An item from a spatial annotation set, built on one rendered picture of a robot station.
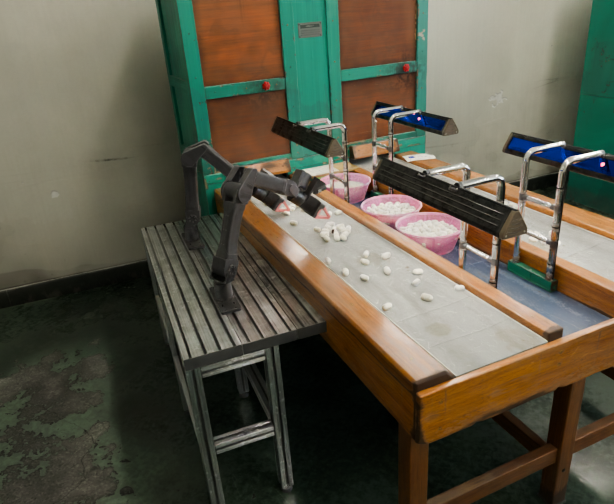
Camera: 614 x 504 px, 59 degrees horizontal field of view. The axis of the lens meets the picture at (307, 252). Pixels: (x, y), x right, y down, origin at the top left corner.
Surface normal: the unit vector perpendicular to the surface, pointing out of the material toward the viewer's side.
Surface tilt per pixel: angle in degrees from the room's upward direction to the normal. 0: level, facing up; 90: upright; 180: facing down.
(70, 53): 90
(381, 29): 90
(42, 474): 0
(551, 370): 90
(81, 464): 0
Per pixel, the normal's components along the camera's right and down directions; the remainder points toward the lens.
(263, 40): 0.40, 0.35
